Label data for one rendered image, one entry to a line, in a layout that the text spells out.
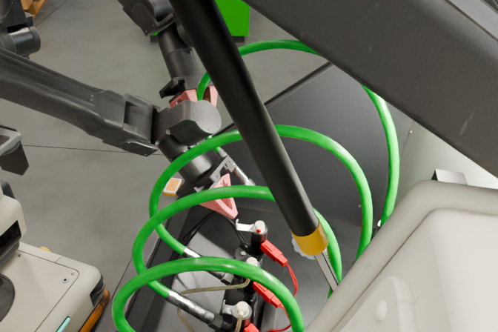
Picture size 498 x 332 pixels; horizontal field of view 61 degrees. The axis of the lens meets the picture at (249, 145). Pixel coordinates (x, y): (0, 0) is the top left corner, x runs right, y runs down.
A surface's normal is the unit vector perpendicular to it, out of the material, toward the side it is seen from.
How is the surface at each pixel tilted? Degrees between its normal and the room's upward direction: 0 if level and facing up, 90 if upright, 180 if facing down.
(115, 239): 0
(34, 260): 0
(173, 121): 51
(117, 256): 0
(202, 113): 46
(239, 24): 90
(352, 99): 90
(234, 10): 90
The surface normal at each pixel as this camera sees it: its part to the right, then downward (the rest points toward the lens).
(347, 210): -0.18, 0.59
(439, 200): -0.10, -0.15
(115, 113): 0.74, -0.32
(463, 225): 0.04, -0.80
